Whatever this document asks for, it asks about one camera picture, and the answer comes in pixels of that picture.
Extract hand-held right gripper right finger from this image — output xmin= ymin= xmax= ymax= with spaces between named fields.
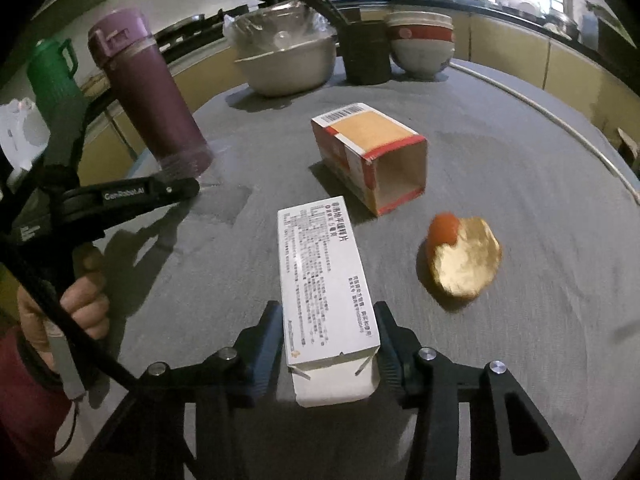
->
xmin=372 ymin=301 xmax=583 ymax=480

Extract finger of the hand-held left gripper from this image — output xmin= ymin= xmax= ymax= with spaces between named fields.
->
xmin=147 ymin=177 xmax=201 ymax=207

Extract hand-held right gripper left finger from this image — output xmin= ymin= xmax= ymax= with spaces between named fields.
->
xmin=75 ymin=301 xmax=285 ymax=480

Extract orange peel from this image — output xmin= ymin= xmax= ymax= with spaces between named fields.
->
xmin=426 ymin=212 xmax=502 ymax=302

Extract orange and white cardboard box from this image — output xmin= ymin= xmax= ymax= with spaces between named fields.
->
xmin=311 ymin=102 xmax=428 ymax=217

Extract person's left forearm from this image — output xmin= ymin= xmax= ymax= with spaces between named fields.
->
xmin=0 ymin=325 xmax=76 ymax=480

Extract person's left hand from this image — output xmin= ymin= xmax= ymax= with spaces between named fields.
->
xmin=17 ymin=247 xmax=111 ymax=368

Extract purple thermos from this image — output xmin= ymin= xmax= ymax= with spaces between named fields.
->
xmin=87 ymin=8 xmax=216 ymax=178

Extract white electric appliance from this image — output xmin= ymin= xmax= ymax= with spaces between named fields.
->
xmin=0 ymin=97 xmax=51 ymax=183

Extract green thermos jug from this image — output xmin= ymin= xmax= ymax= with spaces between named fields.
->
xmin=27 ymin=37 xmax=88 ymax=171

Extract metal basin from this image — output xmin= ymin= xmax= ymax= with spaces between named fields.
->
xmin=234 ymin=35 xmax=337 ymax=98

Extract clear plastic cover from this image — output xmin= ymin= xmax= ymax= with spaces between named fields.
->
xmin=222 ymin=0 xmax=336 ymax=63

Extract black chopstick holder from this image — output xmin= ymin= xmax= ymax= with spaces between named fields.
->
xmin=341 ymin=20 xmax=392 ymax=86

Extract plain white bowl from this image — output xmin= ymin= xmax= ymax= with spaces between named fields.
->
xmin=390 ymin=40 xmax=456 ymax=80

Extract thin white rod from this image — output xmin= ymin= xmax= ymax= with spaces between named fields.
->
xmin=450 ymin=62 xmax=640 ymax=207

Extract yellow base cabinets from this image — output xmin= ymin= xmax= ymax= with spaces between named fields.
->
xmin=75 ymin=7 xmax=640 ymax=186

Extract black kitchen countertop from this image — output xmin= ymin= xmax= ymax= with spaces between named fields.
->
xmin=75 ymin=0 xmax=640 ymax=126

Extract grey lidded pot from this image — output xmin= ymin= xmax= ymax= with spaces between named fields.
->
xmin=547 ymin=10 xmax=583 ymax=41

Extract black cable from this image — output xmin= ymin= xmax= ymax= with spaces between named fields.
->
xmin=0 ymin=242 xmax=143 ymax=393

